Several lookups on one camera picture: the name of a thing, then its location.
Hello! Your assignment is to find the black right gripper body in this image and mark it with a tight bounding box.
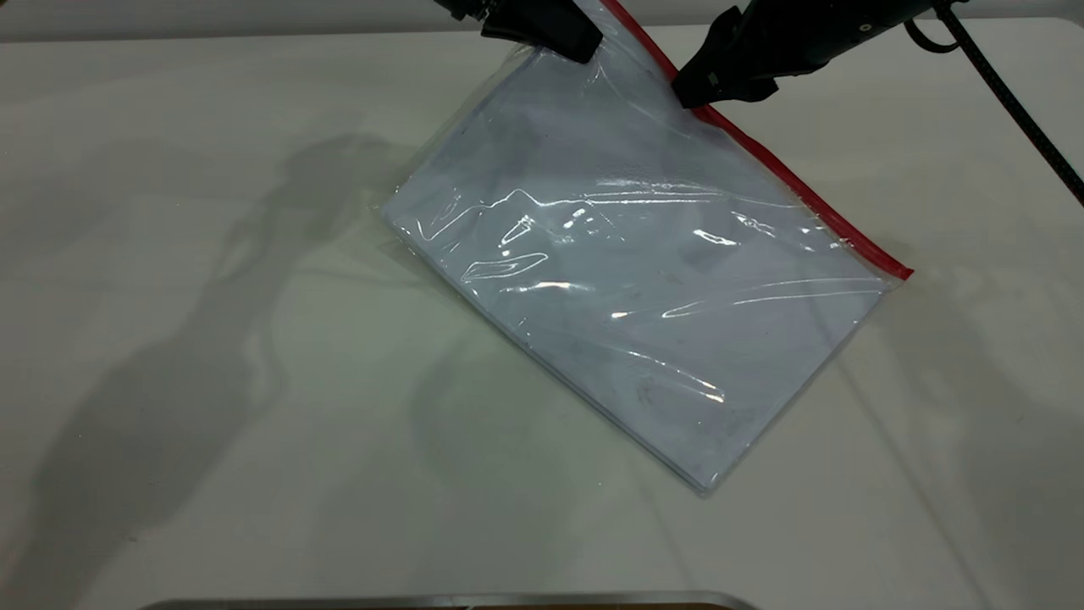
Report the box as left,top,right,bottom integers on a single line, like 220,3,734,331
738,0,932,77

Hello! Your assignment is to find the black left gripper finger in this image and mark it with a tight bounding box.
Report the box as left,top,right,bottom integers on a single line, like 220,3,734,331
481,0,604,64

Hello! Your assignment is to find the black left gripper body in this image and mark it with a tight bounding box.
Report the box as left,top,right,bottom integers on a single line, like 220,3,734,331
434,0,501,22

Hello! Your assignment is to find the clear plastic zipper bag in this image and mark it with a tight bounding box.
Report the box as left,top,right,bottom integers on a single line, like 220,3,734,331
377,0,914,496

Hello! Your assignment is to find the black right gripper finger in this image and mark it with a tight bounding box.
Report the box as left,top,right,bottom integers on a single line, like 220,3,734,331
672,68,778,109
677,8,746,77

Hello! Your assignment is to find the black braided cable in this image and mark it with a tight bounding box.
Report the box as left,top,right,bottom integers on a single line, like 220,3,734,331
904,0,1084,204

